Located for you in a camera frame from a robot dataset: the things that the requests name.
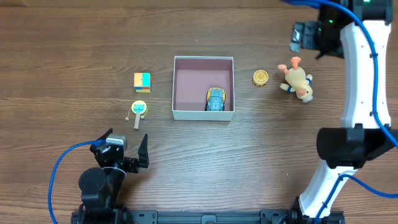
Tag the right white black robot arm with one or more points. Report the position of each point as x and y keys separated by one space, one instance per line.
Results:
x=358 y=32

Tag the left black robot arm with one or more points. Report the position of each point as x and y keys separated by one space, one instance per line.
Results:
x=100 y=186

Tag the wooden cat rattle drum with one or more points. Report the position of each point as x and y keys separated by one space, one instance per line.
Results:
x=139 y=108

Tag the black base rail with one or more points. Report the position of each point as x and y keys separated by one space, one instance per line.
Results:
x=264 y=216

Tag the colourful puzzle cube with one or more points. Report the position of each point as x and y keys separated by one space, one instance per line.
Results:
x=142 y=82

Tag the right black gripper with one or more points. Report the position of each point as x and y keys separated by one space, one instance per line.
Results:
x=308 y=35

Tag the white box pink interior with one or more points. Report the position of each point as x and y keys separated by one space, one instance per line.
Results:
x=193 y=77

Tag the plush duck toy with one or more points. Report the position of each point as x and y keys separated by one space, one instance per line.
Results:
x=297 y=81

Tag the yellow grey toy truck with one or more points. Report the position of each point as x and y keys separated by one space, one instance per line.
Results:
x=215 y=99

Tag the yellow round gear toy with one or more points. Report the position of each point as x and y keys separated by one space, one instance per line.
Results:
x=260 y=77

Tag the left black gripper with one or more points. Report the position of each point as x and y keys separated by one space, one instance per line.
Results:
x=123 y=160

